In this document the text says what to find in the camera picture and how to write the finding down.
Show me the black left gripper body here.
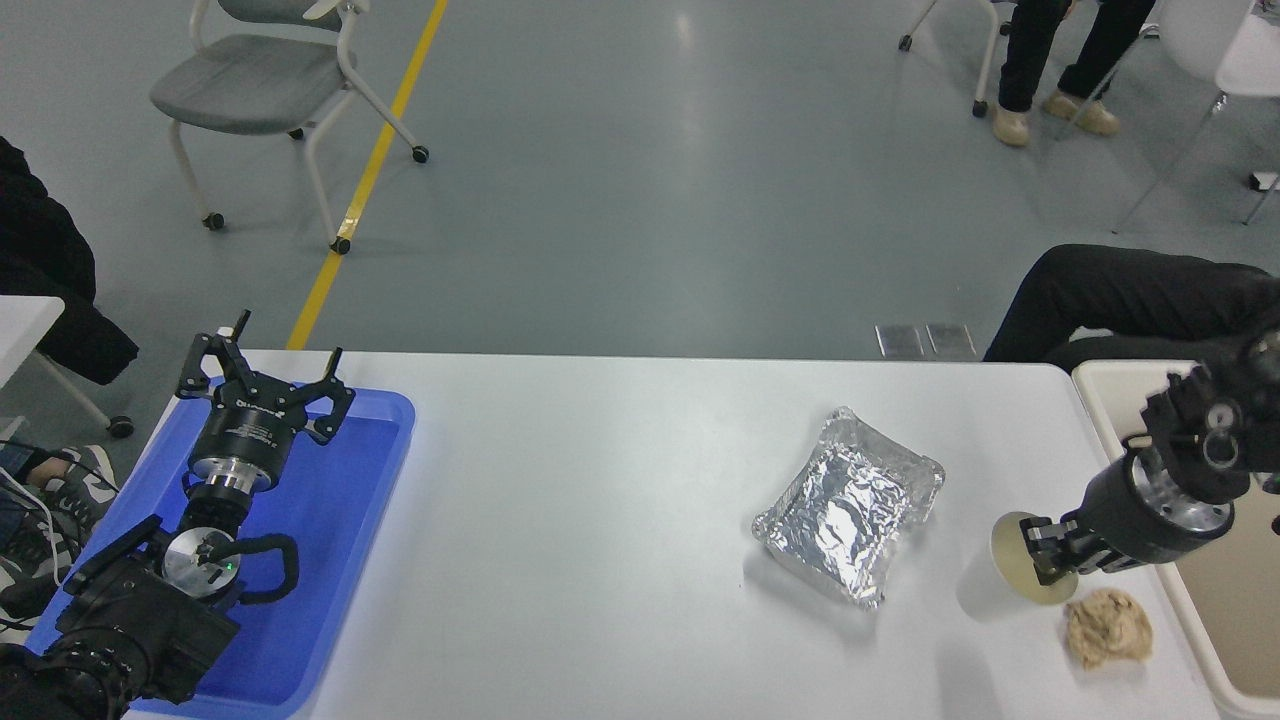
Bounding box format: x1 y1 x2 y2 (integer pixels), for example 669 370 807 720
192 385 306 479

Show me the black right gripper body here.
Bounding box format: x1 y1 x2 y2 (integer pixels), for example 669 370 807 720
1064 454 1237 573

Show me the white paper cup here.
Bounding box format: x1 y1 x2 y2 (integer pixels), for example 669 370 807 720
990 511 1082 606

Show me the crumpled tan paper ball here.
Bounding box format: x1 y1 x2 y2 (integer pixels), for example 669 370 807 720
1063 588 1155 671

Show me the blue plastic tray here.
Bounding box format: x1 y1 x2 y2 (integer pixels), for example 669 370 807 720
25 385 417 719

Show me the white chair leg with caster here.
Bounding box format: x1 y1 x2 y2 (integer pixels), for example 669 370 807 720
35 350 136 440

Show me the large pale bin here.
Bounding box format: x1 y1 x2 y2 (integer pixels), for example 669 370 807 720
1072 359 1280 720

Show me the small white table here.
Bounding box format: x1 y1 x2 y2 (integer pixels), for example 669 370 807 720
0 295 66 393

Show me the silver foil tray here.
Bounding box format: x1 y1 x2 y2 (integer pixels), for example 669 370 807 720
752 406 947 612

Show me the person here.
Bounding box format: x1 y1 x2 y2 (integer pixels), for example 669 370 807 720
0 135 139 387
990 0 1161 148
982 244 1280 375

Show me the person's shoe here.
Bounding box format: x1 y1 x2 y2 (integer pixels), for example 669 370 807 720
0 444 121 641

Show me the grey wheeled chair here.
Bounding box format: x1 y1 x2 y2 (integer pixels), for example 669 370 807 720
150 0 431 255

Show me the white plastic chair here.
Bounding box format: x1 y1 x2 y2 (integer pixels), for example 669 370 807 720
1055 0 1280 233

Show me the thin white cable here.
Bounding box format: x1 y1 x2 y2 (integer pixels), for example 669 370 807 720
0 465 57 591

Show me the white wheeled chair frame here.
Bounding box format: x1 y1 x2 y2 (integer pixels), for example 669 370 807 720
898 0 1013 119

